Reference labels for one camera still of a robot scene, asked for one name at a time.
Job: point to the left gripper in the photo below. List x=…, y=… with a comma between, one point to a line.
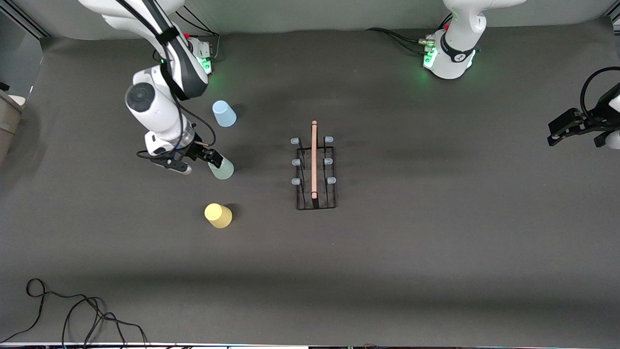
x=594, y=120

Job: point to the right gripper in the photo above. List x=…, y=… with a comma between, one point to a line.
x=195, y=150

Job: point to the pale green plastic cup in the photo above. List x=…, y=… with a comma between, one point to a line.
x=224, y=171

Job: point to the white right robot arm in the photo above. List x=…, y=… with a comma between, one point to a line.
x=155, y=109

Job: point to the light blue plastic cup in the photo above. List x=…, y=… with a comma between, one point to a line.
x=224, y=115

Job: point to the yellow plastic cup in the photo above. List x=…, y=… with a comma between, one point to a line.
x=218, y=216

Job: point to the dark grey table mat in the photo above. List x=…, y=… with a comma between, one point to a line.
x=411, y=218

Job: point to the black metal frame rail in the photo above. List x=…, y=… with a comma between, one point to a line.
x=29, y=23

